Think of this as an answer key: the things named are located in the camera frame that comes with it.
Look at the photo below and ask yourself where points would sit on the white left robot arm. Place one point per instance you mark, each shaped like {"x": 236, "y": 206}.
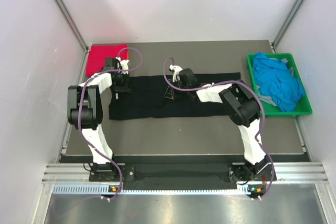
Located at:
{"x": 85, "y": 113}

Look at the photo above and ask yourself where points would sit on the blue t-shirt in bin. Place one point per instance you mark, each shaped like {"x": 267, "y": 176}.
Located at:
{"x": 278, "y": 85}

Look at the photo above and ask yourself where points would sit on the black t-shirt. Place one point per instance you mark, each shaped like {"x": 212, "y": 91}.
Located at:
{"x": 147, "y": 100}

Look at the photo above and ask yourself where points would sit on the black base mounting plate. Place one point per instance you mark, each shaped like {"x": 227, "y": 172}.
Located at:
{"x": 225, "y": 172}

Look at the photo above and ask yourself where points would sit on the folded orange t-shirt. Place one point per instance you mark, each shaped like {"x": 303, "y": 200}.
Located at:
{"x": 128, "y": 53}

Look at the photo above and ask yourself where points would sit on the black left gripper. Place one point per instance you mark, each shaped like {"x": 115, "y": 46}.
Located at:
{"x": 126, "y": 87}

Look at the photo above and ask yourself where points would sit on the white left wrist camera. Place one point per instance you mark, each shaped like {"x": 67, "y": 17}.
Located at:
{"x": 123, "y": 65}

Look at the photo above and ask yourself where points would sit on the folded pink t-shirt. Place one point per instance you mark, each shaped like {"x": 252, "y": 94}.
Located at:
{"x": 99, "y": 52}

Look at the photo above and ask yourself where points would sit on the aluminium frame rail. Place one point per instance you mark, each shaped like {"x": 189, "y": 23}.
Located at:
{"x": 287, "y": 173}

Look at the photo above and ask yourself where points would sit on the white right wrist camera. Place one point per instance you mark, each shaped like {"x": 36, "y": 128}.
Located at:
{"x": 175, "y": 70}

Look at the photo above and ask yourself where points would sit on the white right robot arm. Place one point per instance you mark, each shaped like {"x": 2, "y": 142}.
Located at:
{"x": 243, "y": 109}

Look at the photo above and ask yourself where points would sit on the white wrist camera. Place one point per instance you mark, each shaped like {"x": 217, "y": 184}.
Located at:
{"x": 175, "y": 70}
{"x": 123, "y": 65}

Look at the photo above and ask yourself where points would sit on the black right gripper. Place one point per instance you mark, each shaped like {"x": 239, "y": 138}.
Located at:
{"x": 170, "y": 93}

